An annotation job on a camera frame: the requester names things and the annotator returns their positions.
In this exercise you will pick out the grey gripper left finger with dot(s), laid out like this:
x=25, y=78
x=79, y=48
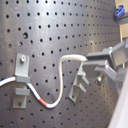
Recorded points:
x=106, y=53

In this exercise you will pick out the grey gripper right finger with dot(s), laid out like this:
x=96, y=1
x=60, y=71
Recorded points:
x=103, y=73

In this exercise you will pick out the wooden board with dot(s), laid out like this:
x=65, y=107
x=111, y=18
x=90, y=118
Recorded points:
x=123, y=20

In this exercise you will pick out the blue clamp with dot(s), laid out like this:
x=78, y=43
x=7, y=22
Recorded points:
x=120, y=12

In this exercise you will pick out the black perforated pegboard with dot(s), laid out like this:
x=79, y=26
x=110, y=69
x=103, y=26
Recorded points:
x=45, y=30

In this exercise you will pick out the grey cable clip fixture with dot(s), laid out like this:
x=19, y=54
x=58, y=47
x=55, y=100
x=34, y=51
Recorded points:
x=77, y=86

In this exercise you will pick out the grey cable clip bracket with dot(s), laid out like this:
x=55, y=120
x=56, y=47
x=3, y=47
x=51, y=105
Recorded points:
x=21, y=92

